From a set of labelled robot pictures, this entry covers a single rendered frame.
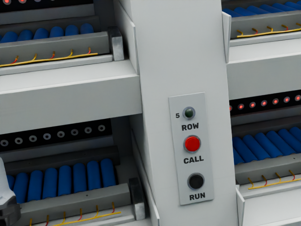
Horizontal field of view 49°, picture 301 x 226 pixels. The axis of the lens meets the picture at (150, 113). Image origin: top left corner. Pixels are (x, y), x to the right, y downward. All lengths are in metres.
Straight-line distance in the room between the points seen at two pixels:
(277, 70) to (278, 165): 0.15
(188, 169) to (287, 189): 0.17
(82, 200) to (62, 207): 0.03
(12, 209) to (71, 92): 0.12
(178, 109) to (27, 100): 0.15
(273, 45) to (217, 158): 0.15
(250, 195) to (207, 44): 0.21
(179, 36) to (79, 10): 0.21
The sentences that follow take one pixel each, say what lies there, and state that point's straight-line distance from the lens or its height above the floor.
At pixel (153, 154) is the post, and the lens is 0.36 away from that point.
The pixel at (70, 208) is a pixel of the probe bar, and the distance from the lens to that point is 0.45.
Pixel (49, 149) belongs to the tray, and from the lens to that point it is 0.53.
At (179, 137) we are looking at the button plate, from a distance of 0.36.
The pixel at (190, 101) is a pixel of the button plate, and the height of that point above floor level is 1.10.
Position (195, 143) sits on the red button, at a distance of 0.36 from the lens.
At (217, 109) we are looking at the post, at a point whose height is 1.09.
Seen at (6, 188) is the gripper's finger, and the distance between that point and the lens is 0.40.
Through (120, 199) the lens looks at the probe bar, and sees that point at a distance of 0.45.
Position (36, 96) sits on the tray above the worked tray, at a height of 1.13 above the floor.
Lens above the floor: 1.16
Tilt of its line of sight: 10 degrees down
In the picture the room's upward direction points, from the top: 7 degrees counter-clockwise
